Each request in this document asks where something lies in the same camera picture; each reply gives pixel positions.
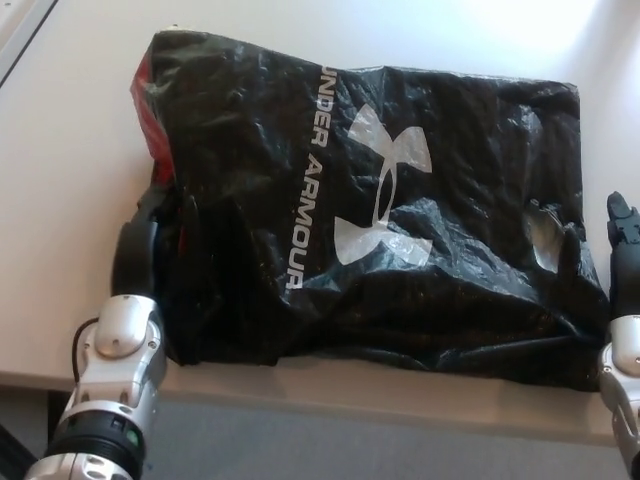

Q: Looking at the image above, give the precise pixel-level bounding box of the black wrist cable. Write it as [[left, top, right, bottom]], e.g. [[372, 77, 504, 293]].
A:
[[70, 314, 103, 383]]

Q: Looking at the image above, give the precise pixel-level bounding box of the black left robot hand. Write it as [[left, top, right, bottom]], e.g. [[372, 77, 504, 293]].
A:
[[111, 187, 202, 298]]

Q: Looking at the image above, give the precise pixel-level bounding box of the dark table leg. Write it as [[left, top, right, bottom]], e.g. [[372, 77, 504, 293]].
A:
[[45, 388, 67, 441]]

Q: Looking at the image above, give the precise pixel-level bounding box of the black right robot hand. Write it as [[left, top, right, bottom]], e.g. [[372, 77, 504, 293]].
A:
[[559, 189, 640, 319]]

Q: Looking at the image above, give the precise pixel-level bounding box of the black Under Armour plastic bag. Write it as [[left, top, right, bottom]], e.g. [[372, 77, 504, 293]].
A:
[[127, 28, 613, 393]]

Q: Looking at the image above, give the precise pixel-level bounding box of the white adjoining desk panel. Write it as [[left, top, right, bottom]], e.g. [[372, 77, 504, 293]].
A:
[[0, 0, 57, 90]]

